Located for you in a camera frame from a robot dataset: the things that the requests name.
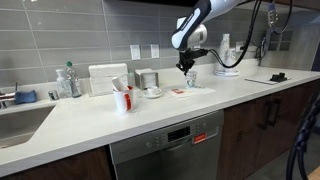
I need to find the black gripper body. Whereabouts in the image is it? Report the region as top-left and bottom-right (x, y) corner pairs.
(176, 48), (201, 69)

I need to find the round white cup tray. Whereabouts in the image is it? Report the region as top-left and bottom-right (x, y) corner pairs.
(213, 68), (240, 78)

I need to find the tall printed paper cup stack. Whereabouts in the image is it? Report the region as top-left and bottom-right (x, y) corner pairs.
(218, 33), (232, 73)

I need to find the small white espresso cup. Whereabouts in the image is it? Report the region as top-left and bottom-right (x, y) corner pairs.
(146, 85), (162, 97)

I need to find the white rolled cup in mug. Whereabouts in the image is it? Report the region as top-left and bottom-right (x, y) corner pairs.
(111, 76), (129, 93)

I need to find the white rectangular tray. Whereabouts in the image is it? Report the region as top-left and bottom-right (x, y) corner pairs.
(166, 84), (217, 99)

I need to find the grey napkin dispenser box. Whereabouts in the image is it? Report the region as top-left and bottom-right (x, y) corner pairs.
(134, 68), (160, 91)

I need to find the white saucer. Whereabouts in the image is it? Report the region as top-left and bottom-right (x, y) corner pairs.
(142, 90), (164, 100)

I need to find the white black-edged mat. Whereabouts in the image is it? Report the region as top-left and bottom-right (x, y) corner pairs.
(244, 74), (292, 86)

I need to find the white paper napkin stack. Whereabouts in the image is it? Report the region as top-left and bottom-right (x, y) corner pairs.
(88, 63), (129, 97)

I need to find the stainless steel dishwasher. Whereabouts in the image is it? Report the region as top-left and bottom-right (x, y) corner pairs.
(109, 109), (225, 180)

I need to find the black block on mat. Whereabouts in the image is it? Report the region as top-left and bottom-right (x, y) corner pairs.
(269, 72), (288, 83)

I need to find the dark wood drawer cabinet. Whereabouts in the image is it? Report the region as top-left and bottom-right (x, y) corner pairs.
(216, 78), (320, 180)

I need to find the green cap water bottle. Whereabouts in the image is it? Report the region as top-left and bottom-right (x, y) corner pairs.
(65, 60), (83, 99)

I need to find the clear soap bottle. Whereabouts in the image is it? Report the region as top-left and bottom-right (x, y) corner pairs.
(55, 68), (72, 98)

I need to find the small metal can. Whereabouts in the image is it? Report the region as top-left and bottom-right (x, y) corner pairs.
(47, 89), (60, 102)

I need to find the dark wood sink cabinet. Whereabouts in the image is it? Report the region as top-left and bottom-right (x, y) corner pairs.
(0, 146), (113, 180)

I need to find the blue sponge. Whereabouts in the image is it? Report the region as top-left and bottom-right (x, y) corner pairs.
(13, 89), (38, 105)

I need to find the kitchen sink basin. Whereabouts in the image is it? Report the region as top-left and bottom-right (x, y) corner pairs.
(0, 104), (57, 150)

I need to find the chrome sink faucet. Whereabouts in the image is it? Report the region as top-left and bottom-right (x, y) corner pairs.
(0, 82), (18, 110)

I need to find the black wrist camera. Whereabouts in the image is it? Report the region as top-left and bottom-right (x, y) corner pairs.
(193, 48), (210, 58)

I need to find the white wall outlet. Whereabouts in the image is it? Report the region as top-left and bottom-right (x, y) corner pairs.
(150, 43), (160, 60)
(235, 40), (244, 54)

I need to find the white light switch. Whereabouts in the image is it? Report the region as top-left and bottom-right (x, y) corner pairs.
(129, 44), (142, 61)

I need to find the white mug red handle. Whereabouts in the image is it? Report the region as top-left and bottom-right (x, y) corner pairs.
(112, 85), (135, 114)

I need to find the black cabinet handle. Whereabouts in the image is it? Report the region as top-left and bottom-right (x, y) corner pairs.
(261, 98), (273, 131)
(269, 98), (282, 128)

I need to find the hanging blue black cable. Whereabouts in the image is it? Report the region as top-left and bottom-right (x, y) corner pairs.
(266, 0), (294, 36)

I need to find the thick black cable bundle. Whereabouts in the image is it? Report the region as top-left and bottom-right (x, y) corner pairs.
(285, 91), (320, 180)

